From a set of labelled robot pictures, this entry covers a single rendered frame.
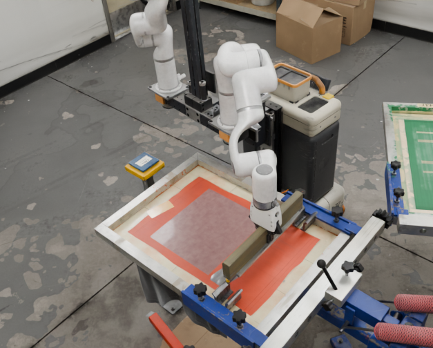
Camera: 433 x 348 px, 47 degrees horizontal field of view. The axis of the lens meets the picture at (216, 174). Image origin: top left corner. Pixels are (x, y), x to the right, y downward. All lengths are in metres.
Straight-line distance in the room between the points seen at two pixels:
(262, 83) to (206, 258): 0.66
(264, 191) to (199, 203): 0.57
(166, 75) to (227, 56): 0.72
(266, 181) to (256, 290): 0.42
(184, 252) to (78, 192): 1.99
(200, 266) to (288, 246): 0.33
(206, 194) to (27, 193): 2.07
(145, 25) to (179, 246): 0.92
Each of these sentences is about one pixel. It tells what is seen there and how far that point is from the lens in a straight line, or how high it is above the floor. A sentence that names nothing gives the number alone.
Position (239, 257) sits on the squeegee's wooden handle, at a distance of 1.58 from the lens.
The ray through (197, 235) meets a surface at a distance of 1.90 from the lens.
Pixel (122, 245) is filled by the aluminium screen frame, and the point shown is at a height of 0.99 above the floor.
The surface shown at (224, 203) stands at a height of 0.96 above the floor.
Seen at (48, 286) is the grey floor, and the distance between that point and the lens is 3.20.
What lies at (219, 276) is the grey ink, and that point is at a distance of 1.76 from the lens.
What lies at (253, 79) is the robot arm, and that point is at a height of 1.56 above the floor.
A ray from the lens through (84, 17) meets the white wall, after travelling 5.51.
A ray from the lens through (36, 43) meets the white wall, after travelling 5.26.
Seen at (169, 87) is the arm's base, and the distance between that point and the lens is 2.38.
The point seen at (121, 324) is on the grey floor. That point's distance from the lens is 2.90.
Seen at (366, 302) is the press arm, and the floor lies 1.04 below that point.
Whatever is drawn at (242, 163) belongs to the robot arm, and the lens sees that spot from 1.53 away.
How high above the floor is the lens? 2.34
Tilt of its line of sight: 40 degrees down
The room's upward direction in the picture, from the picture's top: 6 degrees counter-clockwise
